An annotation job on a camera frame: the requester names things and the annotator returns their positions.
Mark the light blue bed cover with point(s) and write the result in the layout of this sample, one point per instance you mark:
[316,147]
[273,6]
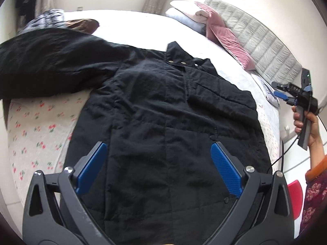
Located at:
[151,31]

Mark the light blue folded blanket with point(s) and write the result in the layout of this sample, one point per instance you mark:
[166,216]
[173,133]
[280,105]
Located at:
[185,20]

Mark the pink velvet pillow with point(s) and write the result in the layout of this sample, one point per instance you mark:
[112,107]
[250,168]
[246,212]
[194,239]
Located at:
[216,30]

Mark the dark quilted puffer jacket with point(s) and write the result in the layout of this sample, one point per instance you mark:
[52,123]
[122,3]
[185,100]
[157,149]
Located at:
[53,18]

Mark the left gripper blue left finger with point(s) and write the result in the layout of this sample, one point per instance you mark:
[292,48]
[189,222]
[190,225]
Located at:
[88,167]

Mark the grey padded headboard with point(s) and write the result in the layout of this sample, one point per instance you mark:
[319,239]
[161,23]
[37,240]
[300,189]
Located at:
[273,60]

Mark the patterned white pillow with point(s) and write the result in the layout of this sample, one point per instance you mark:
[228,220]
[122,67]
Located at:
[267,90]

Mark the brown garment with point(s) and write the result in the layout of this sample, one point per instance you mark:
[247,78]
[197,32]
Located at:
[88,26]

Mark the cherry print bed sheet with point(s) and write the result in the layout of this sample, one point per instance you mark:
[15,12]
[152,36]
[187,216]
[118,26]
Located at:
[39,132]

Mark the large black coat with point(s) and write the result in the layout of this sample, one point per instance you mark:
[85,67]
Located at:
[159,112]

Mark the person's right hand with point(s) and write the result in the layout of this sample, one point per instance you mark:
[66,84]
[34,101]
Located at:
[306,126]

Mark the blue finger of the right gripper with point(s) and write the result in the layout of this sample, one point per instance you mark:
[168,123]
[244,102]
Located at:
[290,100]
[288,87]

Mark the floral sleeve right forearm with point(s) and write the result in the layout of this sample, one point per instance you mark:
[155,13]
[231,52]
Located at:
[315,192]

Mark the red stool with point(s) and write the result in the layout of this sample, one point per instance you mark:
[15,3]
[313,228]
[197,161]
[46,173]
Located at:
[296,197]

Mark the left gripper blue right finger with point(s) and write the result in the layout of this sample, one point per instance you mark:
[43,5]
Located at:
[229,168]

